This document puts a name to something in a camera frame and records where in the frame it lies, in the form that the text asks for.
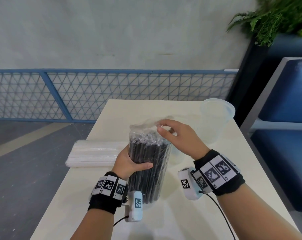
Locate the person's right hand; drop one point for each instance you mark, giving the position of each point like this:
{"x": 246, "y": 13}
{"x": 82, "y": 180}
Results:
{"x": 183, "y": 139}

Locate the blue mesh fence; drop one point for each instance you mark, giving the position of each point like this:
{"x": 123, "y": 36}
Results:
{"x": 66, "y": 71}

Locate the person's left hand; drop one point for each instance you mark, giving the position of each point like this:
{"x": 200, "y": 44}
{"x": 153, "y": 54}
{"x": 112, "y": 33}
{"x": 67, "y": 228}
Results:
{"x": 123, "y": 164}

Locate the black wristband with markers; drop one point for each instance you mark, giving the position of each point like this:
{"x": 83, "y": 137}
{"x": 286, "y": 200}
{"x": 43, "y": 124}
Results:
{"x": 228, "y": 187}
{"x": 103, "y": 204}

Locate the black left wristband with markers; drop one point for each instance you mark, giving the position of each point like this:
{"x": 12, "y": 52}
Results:
{"x": 103, "y": 204}

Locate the dark planter box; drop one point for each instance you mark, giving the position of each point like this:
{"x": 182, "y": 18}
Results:
{"x": 245, "y": 79}

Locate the clear bag of black straws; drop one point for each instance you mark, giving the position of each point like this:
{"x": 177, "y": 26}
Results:
{"x": 146, "y": 126}

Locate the black right wristband with markers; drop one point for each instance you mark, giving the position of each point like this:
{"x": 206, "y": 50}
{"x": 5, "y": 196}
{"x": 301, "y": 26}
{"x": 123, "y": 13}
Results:
{"x": 228, "y": 187}

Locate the blue bench back cushion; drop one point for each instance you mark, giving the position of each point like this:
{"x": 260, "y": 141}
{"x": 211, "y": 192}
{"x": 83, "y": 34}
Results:
{"x": 290, "y": 97}

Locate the green fern plant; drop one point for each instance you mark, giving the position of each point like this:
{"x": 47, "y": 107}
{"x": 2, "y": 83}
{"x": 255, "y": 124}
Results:
{"x": 278, "y": 17}

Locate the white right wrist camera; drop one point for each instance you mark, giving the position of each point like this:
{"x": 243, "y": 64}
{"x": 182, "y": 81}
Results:
{"x": 184, "y": 173}

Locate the person's right forearm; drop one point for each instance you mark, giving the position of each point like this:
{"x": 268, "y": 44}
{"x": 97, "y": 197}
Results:
{"x": 253, "y": 217}

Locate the pack of black straws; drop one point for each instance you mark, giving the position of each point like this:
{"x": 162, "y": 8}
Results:
{"x": 153, "y": 177}

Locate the person's left forearm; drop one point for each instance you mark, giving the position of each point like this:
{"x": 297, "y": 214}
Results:
{"x": 93, "y": 227}

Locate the white tag on fence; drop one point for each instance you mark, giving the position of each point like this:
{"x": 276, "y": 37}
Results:
{"x": 231, "y": 70}

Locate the pack of white straws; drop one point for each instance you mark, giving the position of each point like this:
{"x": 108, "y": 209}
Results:
{"x": 91, "y": 154}

